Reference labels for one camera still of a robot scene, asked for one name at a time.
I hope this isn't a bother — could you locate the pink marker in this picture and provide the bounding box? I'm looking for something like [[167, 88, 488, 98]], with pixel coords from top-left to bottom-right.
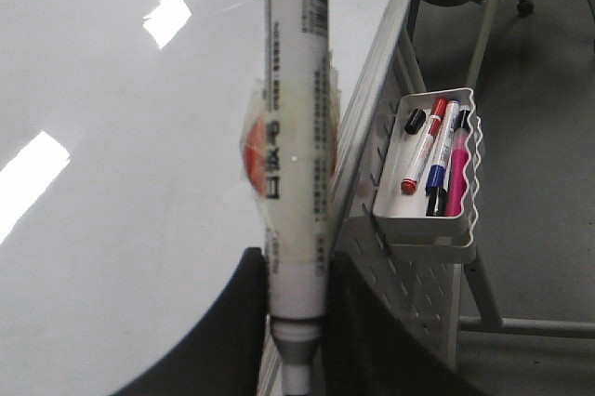
[[445, 108, 470, 217]]

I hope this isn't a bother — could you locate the white marker tray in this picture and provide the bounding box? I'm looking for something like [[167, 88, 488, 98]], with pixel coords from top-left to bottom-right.
[[373, 87, 484, 264]]

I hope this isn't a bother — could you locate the white perforated pegboard panel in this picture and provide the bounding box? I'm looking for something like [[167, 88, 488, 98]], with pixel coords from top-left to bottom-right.
[[337, 98, 462, 372]]

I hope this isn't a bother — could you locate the black marker cap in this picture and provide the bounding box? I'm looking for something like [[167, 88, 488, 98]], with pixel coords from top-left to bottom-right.
[[403, 108, 427, 135]]

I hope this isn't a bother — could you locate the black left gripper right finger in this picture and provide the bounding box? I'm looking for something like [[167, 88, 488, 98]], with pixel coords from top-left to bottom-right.
[[324, 253, 482, 395]]

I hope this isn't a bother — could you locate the red capped marker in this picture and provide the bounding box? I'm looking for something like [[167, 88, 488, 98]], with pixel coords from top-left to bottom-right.
[[401, 98, 448, 195]]

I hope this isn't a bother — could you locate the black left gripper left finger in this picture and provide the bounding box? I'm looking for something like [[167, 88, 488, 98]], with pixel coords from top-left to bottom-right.
[[115, 247, 266, 395]]

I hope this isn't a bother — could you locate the white black whiteboard marker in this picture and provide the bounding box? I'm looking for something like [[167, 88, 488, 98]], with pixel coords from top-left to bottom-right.
[[264, 0, 336, 395]]

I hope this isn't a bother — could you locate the red round magnet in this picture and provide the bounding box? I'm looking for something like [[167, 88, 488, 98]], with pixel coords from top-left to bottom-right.
[[241, 115, 337, 202]]

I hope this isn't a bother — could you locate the black capped marker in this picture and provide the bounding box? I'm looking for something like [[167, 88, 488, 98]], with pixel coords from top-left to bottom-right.
[[426, 187, 447, 217]]

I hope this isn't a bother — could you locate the blue capped marker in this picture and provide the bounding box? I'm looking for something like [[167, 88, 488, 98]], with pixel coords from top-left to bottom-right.
[[425, 99, 460, 192]]

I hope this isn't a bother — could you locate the white whiteboard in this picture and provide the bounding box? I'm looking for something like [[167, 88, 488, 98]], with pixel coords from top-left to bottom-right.
[[0, 0, 396, 396]]

